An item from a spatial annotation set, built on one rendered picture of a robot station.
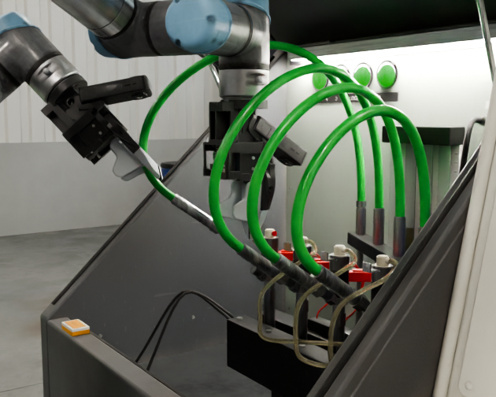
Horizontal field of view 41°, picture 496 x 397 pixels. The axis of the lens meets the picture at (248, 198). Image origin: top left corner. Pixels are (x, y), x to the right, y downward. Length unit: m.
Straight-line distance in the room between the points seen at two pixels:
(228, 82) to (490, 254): 0.44
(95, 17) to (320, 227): 0.69
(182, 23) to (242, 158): 0.22
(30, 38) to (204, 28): 0.37
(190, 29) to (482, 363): 0.52
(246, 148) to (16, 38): 0.42
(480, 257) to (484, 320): 0.07
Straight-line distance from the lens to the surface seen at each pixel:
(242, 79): 0.97
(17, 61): 1.14
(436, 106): 1.16
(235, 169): 0.96
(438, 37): 1.13
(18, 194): 7.62
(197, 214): 1.09
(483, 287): 0.77
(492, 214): 0.78
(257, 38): 0.97
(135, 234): 1.27
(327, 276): 0.80
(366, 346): 0.73
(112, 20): 0.91
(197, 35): 0.86
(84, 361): 1.09
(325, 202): 1.36
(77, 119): 1.10
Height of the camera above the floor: 1.31
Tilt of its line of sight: 7 degrees down
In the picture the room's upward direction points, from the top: straight up
